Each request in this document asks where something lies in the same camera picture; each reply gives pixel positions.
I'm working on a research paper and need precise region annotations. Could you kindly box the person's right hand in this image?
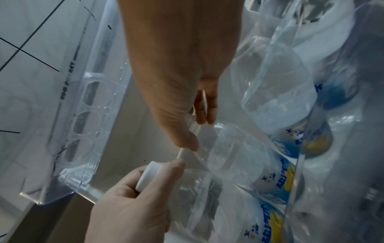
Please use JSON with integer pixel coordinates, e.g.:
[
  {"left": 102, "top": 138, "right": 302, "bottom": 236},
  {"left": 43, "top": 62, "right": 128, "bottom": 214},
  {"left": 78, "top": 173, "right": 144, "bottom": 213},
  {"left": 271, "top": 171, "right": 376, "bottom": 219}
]
[{"left": 117, "top": 0, "right": 245, "bottom": 153}]

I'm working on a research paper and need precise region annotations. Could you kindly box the person's left hand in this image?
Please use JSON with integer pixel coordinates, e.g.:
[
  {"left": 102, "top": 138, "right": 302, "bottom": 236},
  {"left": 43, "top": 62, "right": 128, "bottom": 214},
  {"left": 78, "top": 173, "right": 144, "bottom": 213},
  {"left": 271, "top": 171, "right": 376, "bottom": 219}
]
[{"left": 85, "top": 158, "right": 186, "bottom": 243}]

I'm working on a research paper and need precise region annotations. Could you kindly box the grey fridge door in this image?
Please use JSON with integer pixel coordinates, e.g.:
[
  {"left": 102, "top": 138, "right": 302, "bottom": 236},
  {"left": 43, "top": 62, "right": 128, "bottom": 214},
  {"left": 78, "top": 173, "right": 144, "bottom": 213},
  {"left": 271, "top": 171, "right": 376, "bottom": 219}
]
[{"left": 6, "top": 0, "right": 384, "bottom": 243}]

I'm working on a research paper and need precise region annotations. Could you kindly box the clear fridge door shelf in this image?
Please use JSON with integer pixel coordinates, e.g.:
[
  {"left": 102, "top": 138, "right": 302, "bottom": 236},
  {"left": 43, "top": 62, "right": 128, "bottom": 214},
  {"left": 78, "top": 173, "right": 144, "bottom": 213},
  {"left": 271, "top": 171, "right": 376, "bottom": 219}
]
[{"left": 234, "top": 0, "right": 384, "bottom": 243}]

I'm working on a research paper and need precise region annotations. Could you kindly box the clear egg pocket tray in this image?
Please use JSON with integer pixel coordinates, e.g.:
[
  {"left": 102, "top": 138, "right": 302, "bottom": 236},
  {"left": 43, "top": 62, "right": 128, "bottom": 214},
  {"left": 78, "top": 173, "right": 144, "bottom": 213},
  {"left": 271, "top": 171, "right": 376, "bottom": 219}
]
[{"left": 19, "top": 0, "right": 134, "bottom": 206}]

